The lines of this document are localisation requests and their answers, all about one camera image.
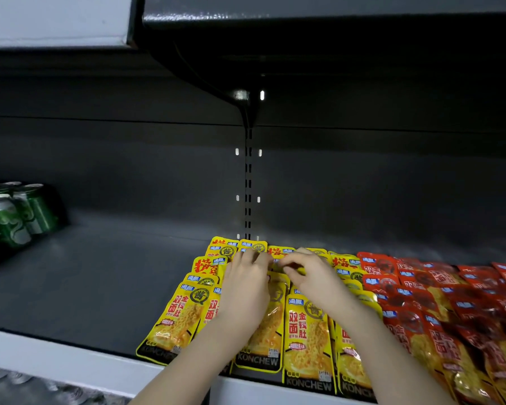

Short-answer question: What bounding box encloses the white shelf panel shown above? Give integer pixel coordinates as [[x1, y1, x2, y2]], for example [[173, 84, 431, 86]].
[[0, 0, 136, 50]]

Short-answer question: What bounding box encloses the person's left hand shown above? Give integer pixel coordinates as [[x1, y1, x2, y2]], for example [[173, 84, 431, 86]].
[[216, 249, 275, 330]]

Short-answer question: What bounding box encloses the black shelf bracket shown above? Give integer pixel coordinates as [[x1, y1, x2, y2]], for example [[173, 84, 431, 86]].
[[143, 26, 260, 129]]

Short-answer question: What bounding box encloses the dark grey metal shelf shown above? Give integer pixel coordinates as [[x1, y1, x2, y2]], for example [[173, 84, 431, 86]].
[[141, 0, 506, 31]]

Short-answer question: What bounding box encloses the pile of yellow packets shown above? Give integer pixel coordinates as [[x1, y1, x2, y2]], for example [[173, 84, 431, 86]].
[[136, 236, 383, 404]]

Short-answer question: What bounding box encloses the person's left forearm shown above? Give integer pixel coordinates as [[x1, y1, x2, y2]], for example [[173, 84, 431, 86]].
[[128, 317, 263, 405]]

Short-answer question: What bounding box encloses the row of silver can tops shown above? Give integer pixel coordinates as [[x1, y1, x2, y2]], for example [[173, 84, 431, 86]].
[[0, 364, 132, 405]]

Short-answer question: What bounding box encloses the white shelf edge rail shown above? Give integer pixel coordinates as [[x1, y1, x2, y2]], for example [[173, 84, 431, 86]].
[[0, 326, 363, 405]]

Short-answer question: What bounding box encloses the pile of red packets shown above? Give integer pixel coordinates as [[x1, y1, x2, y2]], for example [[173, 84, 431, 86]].
[[356, 251, 506, 405]]

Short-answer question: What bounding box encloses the person's right hand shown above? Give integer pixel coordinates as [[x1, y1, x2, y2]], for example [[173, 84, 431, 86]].
[[277, 247, 356, 324]]

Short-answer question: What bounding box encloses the black slotted shelf upright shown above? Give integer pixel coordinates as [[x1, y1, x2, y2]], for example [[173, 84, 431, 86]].
[[244, 127, 254, 242]]

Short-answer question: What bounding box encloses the person's right forearm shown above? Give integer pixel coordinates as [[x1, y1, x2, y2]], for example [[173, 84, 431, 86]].
[[341, 309, 457, 405]]

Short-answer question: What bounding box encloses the yellow snack packet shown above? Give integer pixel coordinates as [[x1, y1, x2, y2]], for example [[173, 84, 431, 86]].
[[267, 245, 297, 266]]

